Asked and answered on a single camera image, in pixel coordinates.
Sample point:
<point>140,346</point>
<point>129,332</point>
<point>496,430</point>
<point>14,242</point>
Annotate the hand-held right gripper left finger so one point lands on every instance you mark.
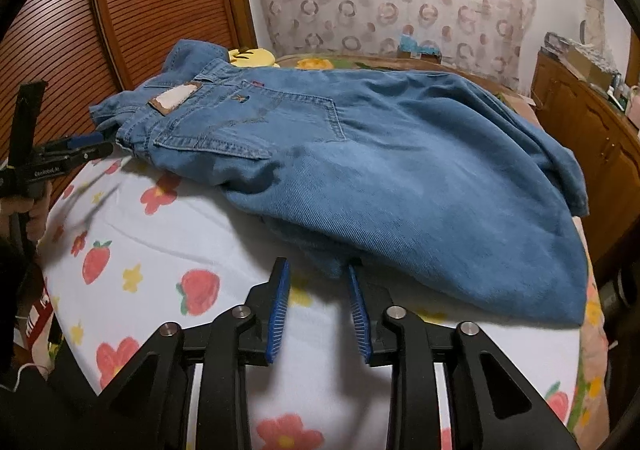
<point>280,310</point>

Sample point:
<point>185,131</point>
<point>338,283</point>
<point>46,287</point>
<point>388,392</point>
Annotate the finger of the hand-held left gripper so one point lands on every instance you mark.
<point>92,153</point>
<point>85,140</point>

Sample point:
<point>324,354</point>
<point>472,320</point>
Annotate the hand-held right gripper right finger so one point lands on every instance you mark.
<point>359,315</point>

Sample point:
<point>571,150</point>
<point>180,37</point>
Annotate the blue denim pants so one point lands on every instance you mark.
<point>400,180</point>

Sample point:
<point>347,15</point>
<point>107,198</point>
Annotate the person's left hand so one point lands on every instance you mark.
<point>39,215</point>

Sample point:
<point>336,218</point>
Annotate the strawberry print white bed sheet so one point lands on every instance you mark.
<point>200,230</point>

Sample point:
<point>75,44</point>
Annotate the yellow plush toy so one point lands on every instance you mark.
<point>252,57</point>

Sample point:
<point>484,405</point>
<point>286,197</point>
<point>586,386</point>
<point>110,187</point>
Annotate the person's dark clothing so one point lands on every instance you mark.
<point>15,410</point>

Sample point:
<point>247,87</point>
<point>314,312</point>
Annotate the teal cardboard box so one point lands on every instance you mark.
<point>420,48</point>

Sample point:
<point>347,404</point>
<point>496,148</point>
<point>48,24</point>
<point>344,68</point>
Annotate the wooden cabinet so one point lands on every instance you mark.
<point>575,104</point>

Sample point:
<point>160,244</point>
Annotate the open cardboard box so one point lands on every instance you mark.
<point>580,59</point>

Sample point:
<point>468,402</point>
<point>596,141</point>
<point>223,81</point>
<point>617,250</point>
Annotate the beige curtain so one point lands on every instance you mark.
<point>594,9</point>

